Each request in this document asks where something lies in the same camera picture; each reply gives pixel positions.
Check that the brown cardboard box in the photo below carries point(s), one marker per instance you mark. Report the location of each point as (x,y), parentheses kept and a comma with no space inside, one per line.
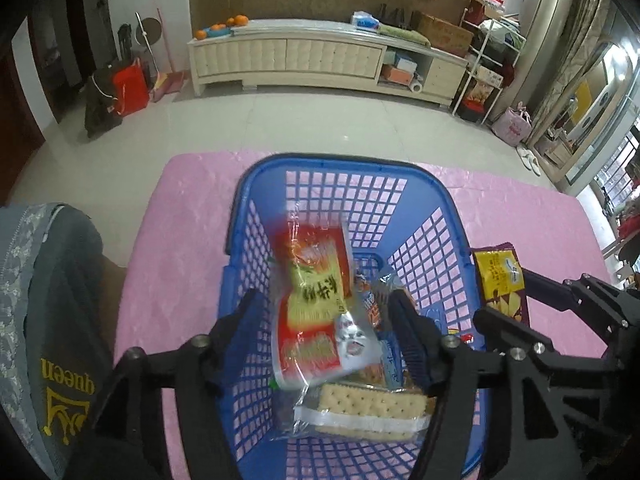
(445,35)

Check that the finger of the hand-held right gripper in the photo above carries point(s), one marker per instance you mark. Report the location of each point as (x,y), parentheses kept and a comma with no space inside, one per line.
(500,327)
(550,285)

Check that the standing air conditioner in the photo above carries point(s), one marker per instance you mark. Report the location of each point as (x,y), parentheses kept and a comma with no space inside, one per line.
(550,20)

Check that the round wall decoration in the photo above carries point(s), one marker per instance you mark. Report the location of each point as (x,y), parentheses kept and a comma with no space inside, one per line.
(151,30)

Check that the blue box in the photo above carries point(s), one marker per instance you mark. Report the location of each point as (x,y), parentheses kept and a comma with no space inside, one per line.
(406,61)

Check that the black bag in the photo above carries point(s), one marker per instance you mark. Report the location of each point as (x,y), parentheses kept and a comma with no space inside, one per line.
(100,110)

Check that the dark brown door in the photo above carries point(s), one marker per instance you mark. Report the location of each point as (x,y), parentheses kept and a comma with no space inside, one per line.
(15,135)
(55,60)

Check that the purple yellow chip packet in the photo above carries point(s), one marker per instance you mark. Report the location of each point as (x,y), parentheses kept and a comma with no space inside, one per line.
(500,275)

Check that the cracker sandwich packet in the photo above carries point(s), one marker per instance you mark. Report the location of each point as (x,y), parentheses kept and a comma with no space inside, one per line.
(370,400)

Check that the white metal shelf rack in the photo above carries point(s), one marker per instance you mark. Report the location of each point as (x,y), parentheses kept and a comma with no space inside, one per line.
(517,42)

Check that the green cushion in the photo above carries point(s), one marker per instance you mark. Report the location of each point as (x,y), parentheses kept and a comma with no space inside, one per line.
(402,34)

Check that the orange box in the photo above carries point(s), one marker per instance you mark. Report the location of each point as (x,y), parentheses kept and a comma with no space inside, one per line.
(397,76)

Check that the blue plastic basket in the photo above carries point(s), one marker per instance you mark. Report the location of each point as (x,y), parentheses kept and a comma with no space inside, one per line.
(325,162)

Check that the white paper roll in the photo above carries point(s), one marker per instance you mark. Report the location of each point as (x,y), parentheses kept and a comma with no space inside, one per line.
(416,88)

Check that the grey patterned chair cushion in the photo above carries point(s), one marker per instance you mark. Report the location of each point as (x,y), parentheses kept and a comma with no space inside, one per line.
(50,310)

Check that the white padded low cabinet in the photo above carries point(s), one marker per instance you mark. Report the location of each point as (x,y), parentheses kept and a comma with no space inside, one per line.
(280,57)

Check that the red snack packet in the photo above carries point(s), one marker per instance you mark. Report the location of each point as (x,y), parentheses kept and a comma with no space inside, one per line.
(310,280)

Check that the white slipper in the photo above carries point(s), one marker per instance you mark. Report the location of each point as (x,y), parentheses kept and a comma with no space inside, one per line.
(523,156)
(533,165)

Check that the pink broom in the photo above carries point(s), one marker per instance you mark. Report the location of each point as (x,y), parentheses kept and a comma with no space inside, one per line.
(167,85)

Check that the red paper bag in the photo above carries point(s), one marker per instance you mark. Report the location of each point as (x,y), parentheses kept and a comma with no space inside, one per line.
(131,90)

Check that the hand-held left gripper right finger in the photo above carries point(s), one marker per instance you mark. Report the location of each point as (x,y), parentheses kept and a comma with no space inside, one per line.
(404,332)

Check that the blue tissue packet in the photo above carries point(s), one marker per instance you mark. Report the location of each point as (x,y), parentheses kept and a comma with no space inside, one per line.
(365,20)

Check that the blue striped snack packet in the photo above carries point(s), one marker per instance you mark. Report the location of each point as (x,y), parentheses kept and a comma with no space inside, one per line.
(390,365)

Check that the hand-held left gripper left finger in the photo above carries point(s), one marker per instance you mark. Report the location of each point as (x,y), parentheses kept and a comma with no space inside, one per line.
(245,325)

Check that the pink quilted table cover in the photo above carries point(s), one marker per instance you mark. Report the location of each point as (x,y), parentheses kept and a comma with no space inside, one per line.
(190,240)

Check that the pink tote bag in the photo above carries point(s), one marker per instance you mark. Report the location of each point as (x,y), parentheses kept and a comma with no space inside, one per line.
(512,127)

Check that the orange snack bar packet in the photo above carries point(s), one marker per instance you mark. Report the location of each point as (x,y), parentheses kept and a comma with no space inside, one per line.
(374,312)

